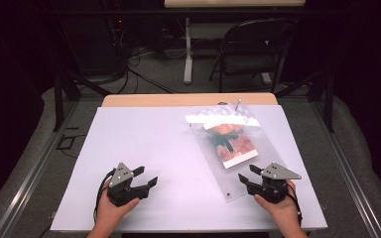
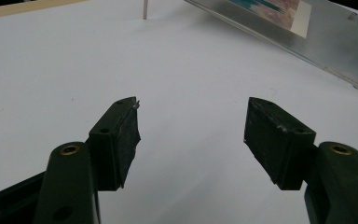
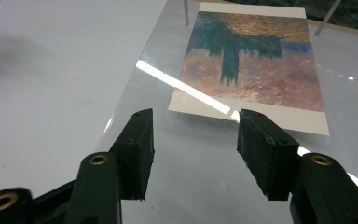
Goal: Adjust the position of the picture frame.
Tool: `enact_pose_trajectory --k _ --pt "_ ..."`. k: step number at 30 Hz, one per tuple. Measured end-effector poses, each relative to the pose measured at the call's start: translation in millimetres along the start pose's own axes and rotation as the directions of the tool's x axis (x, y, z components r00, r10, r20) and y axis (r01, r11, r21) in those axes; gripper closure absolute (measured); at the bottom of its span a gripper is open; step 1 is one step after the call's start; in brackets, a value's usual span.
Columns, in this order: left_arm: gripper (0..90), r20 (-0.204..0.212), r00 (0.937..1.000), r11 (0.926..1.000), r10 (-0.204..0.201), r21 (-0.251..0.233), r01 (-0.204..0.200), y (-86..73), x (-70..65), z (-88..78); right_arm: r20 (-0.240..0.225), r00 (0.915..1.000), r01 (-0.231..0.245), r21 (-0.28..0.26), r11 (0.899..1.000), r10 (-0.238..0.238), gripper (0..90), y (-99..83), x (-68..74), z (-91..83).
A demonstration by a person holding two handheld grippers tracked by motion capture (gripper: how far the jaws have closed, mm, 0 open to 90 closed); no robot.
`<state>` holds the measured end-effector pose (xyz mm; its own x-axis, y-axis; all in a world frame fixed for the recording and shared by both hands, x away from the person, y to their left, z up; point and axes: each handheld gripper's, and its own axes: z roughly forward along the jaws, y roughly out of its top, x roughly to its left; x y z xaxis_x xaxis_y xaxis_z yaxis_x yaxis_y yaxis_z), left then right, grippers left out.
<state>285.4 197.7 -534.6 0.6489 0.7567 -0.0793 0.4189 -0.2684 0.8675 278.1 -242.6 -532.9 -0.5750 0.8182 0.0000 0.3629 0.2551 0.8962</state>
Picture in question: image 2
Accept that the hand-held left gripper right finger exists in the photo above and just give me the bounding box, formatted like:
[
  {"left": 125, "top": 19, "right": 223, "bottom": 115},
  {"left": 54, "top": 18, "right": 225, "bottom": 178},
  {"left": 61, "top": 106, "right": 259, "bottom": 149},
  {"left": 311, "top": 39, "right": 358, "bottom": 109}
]
[{"left": 243, "top": 96, "right": 358, "bottom": 224}]

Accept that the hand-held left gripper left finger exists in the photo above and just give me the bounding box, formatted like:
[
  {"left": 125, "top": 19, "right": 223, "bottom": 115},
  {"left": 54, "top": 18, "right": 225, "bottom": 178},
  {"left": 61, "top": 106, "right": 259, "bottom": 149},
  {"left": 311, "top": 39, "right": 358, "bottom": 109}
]
[{"left": 32, "top": 96, "right": 143, "bottom": 224}]

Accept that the clear acrylic photo frame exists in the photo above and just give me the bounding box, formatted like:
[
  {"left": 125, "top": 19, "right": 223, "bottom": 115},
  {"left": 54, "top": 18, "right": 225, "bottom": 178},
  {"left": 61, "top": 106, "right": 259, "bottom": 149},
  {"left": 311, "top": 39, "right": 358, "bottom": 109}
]
[{"left": 185, "top": 0, "right": 358, "bottom": 96}]

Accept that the white table cover sheet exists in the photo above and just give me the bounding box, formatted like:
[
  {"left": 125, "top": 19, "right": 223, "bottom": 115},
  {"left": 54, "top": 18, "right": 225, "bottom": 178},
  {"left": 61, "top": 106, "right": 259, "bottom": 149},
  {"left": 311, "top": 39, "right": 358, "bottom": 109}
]
[{"left": 0, "top": 0, "right": 358, "bottom": 224}]

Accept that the painting print with white border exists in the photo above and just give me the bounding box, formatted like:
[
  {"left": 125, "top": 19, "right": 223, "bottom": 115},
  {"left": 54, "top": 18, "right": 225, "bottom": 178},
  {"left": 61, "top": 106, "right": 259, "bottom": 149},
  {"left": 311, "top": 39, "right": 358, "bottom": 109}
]
[{"left": 229, "top": 0, "right": 312, "bottom": 39}]

